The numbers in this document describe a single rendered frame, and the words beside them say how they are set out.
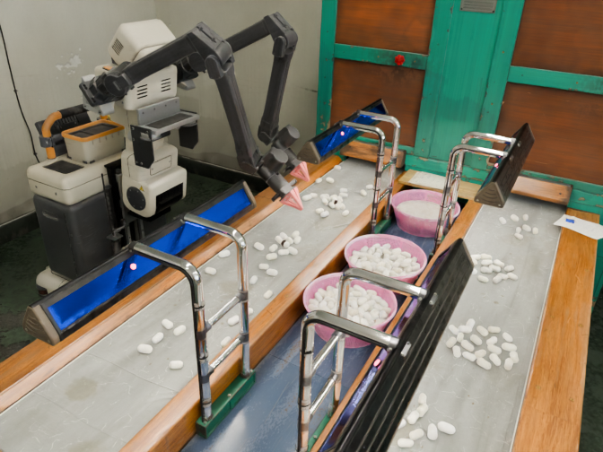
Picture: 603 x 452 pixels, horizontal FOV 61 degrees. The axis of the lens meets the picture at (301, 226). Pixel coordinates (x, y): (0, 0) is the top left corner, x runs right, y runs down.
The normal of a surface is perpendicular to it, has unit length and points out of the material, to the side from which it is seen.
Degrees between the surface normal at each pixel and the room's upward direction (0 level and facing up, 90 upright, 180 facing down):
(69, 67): 90
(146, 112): 90
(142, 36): 42
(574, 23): 90
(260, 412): 0
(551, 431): 0
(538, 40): 90
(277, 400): 0
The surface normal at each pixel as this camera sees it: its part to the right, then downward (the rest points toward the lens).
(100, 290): 0.76, -0.25
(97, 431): 0.04, -0.88
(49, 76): 0.87, 0.26
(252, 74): -0.49, 0.40
